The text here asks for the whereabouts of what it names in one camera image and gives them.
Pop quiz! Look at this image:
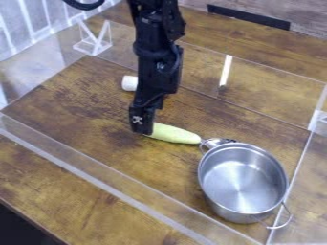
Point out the clear acrylic triangle bracket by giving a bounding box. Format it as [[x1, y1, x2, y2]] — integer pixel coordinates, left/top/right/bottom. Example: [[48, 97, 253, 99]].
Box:
[[73, 20, 112, 56]]

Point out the black bar on table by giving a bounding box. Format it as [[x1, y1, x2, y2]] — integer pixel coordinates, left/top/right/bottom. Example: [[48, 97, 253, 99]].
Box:
[[207, 4, 291, 31]]

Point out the black cable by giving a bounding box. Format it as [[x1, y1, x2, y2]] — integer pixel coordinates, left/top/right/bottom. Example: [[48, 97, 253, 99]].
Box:
[[62, 0, 105, 11]]

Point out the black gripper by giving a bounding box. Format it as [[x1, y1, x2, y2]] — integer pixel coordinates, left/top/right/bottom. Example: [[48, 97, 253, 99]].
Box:
[[129, 22, 184, 135]]

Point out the toy mushroom brown cap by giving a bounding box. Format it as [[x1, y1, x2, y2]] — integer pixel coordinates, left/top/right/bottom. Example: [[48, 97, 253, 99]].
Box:
[[121, 76, 137, 92]]

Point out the clear acrylic enclosure panel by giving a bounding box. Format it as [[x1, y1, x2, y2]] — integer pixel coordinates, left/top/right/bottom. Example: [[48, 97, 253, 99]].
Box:
[[2, 23, 327, 245]]

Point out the stainless steel pot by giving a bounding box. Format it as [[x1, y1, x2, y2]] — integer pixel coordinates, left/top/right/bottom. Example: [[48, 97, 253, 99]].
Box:
[[196, 138, 292, 231]]

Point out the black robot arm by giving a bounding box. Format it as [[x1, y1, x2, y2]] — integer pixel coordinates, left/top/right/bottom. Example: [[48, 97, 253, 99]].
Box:
[[126, 0, 185, 135]]

